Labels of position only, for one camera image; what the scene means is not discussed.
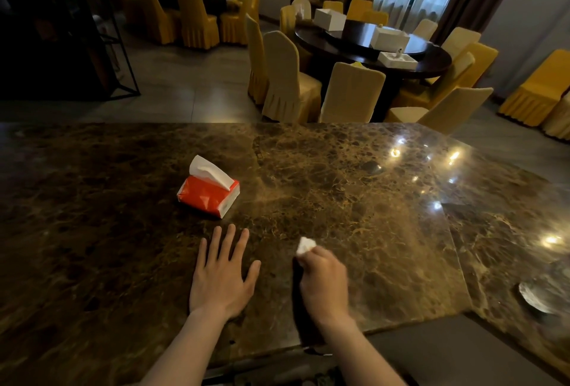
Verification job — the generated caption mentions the person's right hand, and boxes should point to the person's right hand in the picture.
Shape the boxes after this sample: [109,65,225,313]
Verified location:
[296,245,351,328]

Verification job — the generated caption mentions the silver metal plate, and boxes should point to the silver metal plate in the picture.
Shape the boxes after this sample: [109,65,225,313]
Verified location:
[518,280,558,315]

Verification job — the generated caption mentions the person's left hand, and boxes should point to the person's left hand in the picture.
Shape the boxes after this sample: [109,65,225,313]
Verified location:
[189,224,262,322]

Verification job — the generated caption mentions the glass table turntable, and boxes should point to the glass table turntable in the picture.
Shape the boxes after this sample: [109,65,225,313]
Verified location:
[324,20,429,57]

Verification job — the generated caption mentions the white closed box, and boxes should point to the white closed box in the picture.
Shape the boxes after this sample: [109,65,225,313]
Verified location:
[370,25,411,53]

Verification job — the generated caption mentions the black metal shelf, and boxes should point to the black metal shelf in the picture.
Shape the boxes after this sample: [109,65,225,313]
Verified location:
[0,0,141,102]

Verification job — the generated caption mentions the white open box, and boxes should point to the white open box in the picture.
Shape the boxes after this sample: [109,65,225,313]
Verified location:
[313,8,347,32]

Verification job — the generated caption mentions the set of covered dining chairs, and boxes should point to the set of covered dining chairs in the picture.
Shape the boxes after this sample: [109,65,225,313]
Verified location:
[107,0,264,51]
[245,0,500,135]

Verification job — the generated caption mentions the yellow covered chair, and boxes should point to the yellow covered chair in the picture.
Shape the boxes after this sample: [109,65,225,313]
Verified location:
[498,49,570,128]

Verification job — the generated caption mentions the red tissue pack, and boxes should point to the red tissue pack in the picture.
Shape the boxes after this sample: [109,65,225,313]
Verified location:
[177,155,241,220]

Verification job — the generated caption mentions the person's left forearm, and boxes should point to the person's left forearm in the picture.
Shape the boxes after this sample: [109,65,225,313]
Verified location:
[137,308,232,386]

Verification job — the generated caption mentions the flat white box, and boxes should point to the flat white box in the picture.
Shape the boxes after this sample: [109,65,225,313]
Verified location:
[377,48,419,71]

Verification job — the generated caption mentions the beige covered chair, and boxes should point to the beige covered chair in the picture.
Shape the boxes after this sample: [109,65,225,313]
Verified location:
[541,91,570,141]

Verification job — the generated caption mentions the person's right forearm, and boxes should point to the person's right forearm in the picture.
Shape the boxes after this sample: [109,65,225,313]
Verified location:
[317,314,407,386]

